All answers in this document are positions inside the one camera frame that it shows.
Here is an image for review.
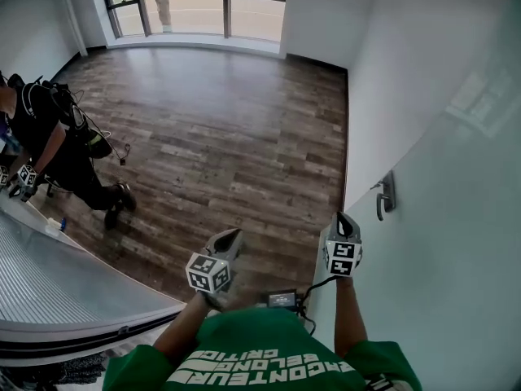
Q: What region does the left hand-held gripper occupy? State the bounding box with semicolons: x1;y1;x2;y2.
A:
186;228;244;294

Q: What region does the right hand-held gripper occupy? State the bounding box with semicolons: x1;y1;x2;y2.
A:
323;212;363;279

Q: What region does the silver door handle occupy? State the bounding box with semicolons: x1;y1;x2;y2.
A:
370;169;396;222

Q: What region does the frosted glass door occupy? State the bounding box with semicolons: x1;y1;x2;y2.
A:
308;0;521;391

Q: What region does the person's left forearm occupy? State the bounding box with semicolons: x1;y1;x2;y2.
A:
152;291;215;366

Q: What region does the person's right forearm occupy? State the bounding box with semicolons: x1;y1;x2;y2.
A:
333;276;370;358

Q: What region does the black-framed glass window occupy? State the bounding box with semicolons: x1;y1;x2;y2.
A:
99;0;291;44

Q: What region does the small black monitor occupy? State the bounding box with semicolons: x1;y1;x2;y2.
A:
266;288;301;312

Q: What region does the person in green shirt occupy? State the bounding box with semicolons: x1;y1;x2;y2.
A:
101;307;422;391

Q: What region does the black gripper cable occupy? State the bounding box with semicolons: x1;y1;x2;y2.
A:
298;277;339;336

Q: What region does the grey shoulder strap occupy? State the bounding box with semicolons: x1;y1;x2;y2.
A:
365;375;392;391

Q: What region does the glass wall panel with blinds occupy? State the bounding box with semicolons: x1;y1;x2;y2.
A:
0;201;186;360

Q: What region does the white wall pipe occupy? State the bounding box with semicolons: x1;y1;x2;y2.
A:
63;0;89;56

